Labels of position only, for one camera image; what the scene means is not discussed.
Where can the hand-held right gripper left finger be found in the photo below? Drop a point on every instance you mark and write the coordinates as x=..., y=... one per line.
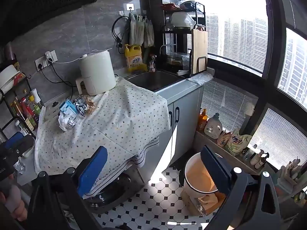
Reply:
x=92, y=170

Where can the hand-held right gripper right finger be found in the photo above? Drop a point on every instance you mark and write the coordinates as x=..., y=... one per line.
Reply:
x=214, y=170

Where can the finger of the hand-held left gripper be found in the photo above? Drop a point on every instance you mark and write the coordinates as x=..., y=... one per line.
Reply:
x=14, y=142

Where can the white bucket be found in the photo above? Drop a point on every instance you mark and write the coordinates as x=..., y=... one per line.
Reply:
x=195, y=165

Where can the white paper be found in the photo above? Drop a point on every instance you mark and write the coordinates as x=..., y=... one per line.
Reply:
x=62, y=122

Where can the person's left hand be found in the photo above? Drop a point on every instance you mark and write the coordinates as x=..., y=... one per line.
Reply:
x=20, y=214

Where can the clear plastic bottle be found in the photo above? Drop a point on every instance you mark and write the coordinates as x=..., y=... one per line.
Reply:
x=19, y=166

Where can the black round appliance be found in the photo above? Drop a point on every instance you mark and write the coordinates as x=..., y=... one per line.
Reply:
x=112, y=191

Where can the orange refill pouch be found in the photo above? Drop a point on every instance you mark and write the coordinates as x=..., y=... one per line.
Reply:
x=224, y=140

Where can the cardboard box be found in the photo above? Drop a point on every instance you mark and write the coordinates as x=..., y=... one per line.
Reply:
x=206, y=202

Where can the cluster of condiment bottles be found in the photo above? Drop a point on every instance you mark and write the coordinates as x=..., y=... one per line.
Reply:
x=27, y=110

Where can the green yellow refill pouch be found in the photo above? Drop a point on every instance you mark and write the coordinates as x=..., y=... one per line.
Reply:
x=238, y=143

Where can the black spice rack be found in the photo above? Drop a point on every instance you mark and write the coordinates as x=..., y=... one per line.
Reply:
x=6, y=105

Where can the white laundry detergent bottle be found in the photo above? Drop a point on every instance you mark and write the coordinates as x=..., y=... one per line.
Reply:
x=213, y=127

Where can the cream pump bottle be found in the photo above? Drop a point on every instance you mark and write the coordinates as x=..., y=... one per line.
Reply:
x=262, y=161
x=256, y=158

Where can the amber bottle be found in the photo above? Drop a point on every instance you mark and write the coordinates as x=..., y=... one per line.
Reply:
x=202, y=122

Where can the floral white tablecloth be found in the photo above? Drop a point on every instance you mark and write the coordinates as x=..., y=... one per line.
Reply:
x=112, y=119

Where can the grey sink cabinet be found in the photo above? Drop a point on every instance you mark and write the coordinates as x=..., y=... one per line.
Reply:
x=187, y=115

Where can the blue white carton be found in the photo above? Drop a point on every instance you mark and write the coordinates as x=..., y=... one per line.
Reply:
x=68, y=109

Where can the brown paper wrapper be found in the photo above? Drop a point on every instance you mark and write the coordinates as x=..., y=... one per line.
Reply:
x=90, y=105

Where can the crumpled silver foil wrapper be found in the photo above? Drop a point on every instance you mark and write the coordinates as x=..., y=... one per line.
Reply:
x=81, y=105

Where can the white window blinds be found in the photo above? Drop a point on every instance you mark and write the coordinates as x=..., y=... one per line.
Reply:
x=280, y=134
x=227, y=105

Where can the white bowls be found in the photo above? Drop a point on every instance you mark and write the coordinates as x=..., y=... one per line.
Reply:
x=8, y=76

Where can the yellow snack packet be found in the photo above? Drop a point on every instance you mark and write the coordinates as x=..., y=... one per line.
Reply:
x=19, y=73

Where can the grey brush caddy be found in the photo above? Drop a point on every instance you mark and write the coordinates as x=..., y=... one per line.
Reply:
x=290, y=175

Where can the clear plastic bag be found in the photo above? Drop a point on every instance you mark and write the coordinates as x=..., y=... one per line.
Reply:
x=200, y=77

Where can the white air fryer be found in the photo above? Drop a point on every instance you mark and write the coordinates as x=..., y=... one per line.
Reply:
x=97, y=73

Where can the steel sink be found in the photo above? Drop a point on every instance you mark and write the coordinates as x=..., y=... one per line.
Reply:
x=156, y=80

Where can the yellow detergent bottle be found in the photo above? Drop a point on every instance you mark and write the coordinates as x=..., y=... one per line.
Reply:
x=134, y=58

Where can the wooden cutting board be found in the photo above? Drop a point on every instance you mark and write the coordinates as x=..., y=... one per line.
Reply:
x=199, y=50

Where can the black dish rack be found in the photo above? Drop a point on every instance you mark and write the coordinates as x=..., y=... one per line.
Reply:
x=168, y=40

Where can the black range hood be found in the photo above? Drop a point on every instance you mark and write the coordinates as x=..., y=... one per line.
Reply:
x=36, y=4

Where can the hanging plastic bags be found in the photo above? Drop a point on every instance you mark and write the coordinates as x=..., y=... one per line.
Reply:
x=139, y=31

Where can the white wall sockets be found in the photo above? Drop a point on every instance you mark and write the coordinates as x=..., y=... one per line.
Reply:
x=44, y=60

